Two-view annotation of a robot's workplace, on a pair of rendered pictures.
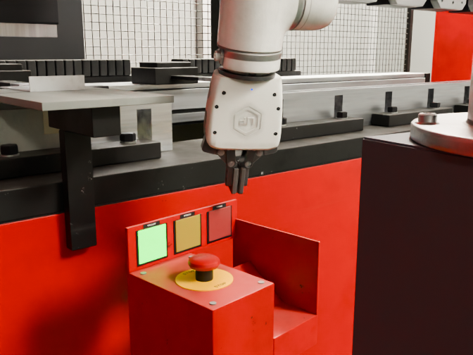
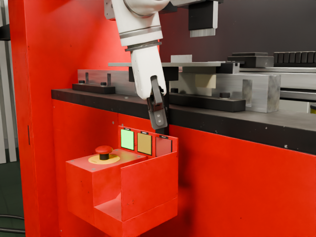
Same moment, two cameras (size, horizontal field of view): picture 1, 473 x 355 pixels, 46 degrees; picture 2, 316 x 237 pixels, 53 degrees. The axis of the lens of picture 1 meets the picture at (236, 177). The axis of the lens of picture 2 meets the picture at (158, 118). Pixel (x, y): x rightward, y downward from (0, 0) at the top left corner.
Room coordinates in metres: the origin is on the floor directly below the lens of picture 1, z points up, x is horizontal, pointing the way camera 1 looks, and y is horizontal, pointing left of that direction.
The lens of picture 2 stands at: (0.78, -0.66, 1.00)
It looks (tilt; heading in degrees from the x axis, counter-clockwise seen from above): 10 degrees down; 90
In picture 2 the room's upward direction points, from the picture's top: straight up
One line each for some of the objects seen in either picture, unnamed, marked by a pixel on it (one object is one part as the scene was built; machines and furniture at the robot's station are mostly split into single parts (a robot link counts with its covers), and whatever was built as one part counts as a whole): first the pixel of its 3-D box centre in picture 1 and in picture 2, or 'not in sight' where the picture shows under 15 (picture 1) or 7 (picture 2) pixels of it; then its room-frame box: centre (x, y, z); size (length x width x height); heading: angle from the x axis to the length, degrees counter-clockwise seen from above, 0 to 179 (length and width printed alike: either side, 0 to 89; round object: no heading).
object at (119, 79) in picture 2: not in sight; (109, 81); (0.56, 0.75, 0.92); 0.50 x 0.06 x 0.10; 130
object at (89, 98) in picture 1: (69, 96); (165, 64); (0.80, 0.24, 1.00); 0.26 x 0.18 x 0.01; 40
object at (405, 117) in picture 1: (414, 115); not in sight; (1.51, -0.48, 0.89); 0.30 x 0.05 x 0.03; 130
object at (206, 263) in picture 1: (204, 270); (104, 154); (0.66, 0.04, 0.79); 0.04 x 0.04 x 0.04
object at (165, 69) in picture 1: (182, 73); not in sight; (1.30, 0.12, 1.01); 0.26 x 0.12 x 0.05; 40
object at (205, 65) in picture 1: (237, 65); not in sight; (1.72, 0.00, 1.02); 0.44 x 0.06 x 0.04; 130
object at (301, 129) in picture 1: (312, 128); not in sight; (1.26, -0.17, 0.89); 0.30 x 0.05 x 0.03; 130
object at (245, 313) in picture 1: (225, 288); (121, 175); (0.70, 0.01, 0.75); 0.20 x 0.16 x 0.18; 136
